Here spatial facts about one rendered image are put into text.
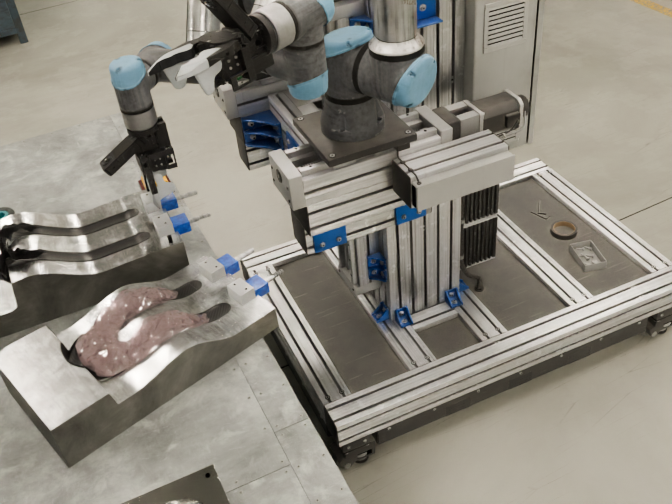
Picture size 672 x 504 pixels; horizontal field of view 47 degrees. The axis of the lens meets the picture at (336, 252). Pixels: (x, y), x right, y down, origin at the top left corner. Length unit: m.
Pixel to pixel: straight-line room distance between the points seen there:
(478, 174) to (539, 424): 0.95
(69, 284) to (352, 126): 0.72
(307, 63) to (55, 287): 0.77
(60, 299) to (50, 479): 0.45
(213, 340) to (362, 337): 0.96
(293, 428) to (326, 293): 1.18
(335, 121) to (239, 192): 1.80
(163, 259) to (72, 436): 0.50
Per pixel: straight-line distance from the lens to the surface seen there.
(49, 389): 1.55
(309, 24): 1.40
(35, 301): 1.83
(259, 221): 3.35
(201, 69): 1.23
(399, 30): 1.62
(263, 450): 1.48
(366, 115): 1.78
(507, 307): 2.57
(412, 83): 1.63
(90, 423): 1.52
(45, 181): 2.36
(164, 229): 1.84
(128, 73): 1.76
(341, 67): 1.72
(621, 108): 4.10
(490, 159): 1.89
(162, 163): 1.88
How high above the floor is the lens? 1.97
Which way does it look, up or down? 39 degrees down
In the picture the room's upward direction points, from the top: 6 degrees counter-clockwise
